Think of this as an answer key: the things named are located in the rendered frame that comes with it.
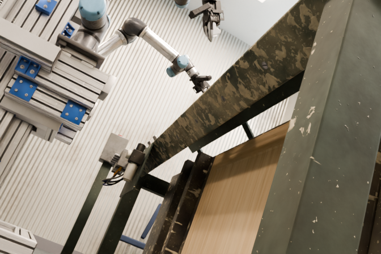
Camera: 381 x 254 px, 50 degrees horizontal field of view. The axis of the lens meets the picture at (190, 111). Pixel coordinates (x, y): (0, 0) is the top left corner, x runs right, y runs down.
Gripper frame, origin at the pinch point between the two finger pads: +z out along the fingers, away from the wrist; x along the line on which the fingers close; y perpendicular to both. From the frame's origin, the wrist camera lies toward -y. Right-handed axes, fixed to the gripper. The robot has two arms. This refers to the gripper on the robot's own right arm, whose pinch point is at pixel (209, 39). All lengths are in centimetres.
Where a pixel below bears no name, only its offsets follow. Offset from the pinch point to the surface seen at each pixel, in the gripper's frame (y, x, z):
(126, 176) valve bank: -37, 25, 59
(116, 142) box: -28, 87, 34
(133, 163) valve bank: -33, 26, 54
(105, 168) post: -35, 90, 50
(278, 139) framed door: -13, -62, 57
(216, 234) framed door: -24, -36, 84
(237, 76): -32, -76, 43
